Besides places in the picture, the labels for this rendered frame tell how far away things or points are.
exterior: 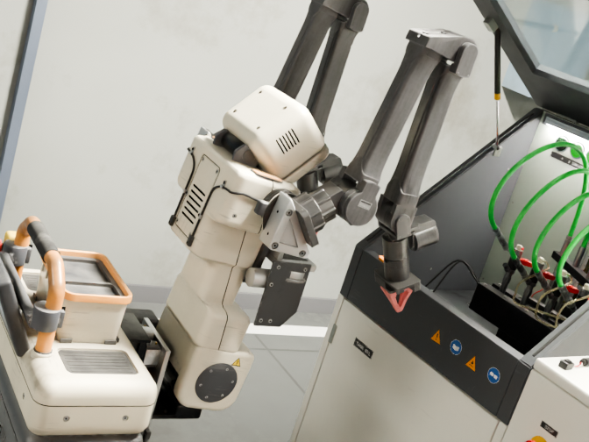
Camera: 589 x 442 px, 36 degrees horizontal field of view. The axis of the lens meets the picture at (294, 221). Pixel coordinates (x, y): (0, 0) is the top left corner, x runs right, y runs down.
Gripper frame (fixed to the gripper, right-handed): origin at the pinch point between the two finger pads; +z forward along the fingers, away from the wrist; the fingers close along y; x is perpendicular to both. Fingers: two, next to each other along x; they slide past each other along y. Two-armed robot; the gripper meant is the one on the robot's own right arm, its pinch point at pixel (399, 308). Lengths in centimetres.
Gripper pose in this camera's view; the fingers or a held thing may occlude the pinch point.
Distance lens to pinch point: 212.0
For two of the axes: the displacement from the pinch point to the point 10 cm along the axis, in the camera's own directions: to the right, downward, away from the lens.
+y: -4.4, -3.9, 8.1
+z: 1.0, 8.7, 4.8
